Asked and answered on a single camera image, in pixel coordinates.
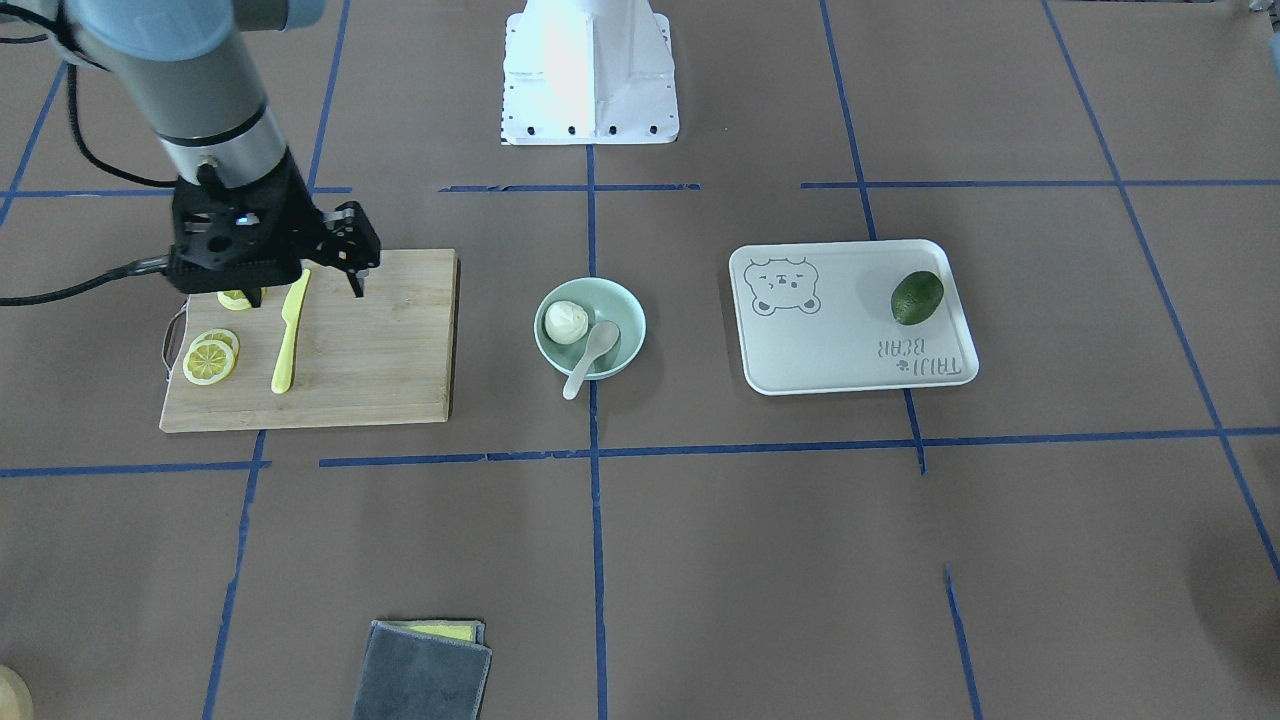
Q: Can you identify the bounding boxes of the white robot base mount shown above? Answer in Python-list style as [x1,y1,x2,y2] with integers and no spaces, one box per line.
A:
[500,1,681,146]

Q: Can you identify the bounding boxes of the yellow plastic knife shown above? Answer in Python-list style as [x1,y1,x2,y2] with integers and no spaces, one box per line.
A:
[270,268,311,395]

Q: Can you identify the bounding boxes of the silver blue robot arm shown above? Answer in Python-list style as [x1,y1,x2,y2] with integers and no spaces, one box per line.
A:
[3,1,381,307]

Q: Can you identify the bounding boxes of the grey folded cloth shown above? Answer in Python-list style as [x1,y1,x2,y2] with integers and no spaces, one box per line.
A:
[351,619,492,719]

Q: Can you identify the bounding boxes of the white ceramic spoon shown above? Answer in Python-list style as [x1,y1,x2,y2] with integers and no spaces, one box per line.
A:
[561,322,621,401]

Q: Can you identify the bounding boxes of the lemon slice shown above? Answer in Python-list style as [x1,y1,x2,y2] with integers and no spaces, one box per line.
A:
[216,290,252,311]
[180,340,237,386]

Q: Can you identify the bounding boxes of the mint green bowl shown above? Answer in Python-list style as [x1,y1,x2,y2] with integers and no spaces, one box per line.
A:
[532,277,648,380]

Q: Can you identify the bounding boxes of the white bear serving tray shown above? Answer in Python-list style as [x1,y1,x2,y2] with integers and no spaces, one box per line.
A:
[728,240,980,396]

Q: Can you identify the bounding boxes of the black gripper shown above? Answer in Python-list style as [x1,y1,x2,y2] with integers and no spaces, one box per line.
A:
[164,152,381,299]

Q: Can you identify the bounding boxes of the green avocado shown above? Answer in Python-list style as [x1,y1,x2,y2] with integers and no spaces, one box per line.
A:
[890,270,945,325]

